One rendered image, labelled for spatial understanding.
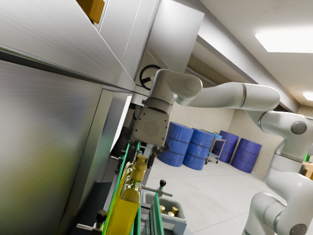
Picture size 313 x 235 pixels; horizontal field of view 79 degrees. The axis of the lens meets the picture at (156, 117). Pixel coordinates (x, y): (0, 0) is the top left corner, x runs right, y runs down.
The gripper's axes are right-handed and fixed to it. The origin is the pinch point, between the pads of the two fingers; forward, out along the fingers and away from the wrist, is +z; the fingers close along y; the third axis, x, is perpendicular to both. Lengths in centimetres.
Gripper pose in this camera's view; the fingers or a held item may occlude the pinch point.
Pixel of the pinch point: (141, 159)
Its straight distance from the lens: 58.2
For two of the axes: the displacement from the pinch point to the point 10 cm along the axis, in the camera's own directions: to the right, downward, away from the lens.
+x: -1.5, 1.3, 9.8
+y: 9.4, 3.1, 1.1
